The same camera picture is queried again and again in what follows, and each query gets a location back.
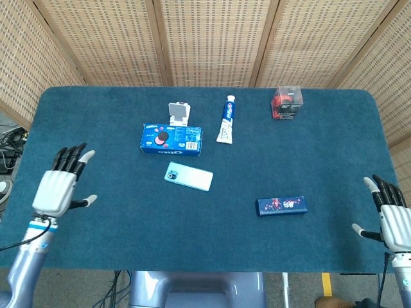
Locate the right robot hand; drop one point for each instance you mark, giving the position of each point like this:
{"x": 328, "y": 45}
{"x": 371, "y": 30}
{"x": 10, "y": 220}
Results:
{"x": 393, "y": 224}

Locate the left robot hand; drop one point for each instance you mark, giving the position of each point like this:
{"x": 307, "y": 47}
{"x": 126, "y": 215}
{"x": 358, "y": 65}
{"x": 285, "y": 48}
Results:
{"x": 54, "y": 192}

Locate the smartphone with mint back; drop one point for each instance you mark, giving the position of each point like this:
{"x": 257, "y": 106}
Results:
{"x": 188, "y": 176}

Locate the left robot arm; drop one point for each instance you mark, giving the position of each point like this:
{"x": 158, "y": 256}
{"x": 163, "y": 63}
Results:
{"x": 25, "y": 256}

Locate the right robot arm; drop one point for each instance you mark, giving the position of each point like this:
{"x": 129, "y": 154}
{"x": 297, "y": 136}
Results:
{"x": 401, "y": 282}

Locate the white phone stand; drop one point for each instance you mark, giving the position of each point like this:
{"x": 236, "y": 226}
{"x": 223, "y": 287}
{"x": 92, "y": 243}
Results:
{"x": 178, "y": 113}

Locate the grey sneaker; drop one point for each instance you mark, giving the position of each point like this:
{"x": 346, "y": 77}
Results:
{"x": 4, "y": 189}

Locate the yellow floor tape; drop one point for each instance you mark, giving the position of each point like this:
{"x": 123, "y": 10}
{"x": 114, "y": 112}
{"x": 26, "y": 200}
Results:
{"x": 327, "y": 284}

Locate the dark blue printed box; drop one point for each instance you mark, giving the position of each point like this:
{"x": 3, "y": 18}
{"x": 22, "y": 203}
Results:
{"x": 282, "y": 205}

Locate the blue Oreo cookie box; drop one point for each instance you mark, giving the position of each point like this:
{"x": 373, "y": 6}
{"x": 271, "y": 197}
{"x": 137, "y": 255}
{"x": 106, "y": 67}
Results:
{"x": 171, "y": 140}

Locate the blue felt table mat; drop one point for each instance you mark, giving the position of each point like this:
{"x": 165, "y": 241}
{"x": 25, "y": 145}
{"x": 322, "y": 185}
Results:
{"x": 205, "y": 231}

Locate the clear box with red item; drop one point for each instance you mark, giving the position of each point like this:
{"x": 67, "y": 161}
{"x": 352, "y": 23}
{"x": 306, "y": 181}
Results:
{"x": 286, "y": 104}

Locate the grey robot torso base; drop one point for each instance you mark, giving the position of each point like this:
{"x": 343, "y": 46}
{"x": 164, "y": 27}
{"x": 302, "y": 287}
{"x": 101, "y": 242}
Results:
{"x": 197, "y": 290}

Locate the blue white toothpaste tube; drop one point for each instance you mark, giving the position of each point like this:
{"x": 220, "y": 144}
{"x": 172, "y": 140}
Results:
{"x": 226, "y": 120}

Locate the woven bamboo folding screen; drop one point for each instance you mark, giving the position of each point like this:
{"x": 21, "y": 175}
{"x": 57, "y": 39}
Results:
{"x": 205, "y": 41}

